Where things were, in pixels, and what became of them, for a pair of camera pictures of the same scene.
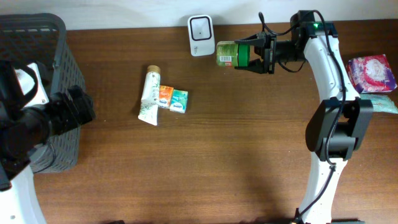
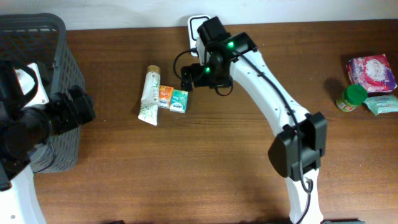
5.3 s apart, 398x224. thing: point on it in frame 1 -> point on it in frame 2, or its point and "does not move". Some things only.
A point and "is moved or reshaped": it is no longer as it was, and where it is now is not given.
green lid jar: [230, 53] is moved or reshaped
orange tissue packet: [165, 93] does not move
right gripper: [267, 51] -> [196, 69]
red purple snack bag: [372, 73] does not move
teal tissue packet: [179, 101] does not move
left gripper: [71, 115] does not move
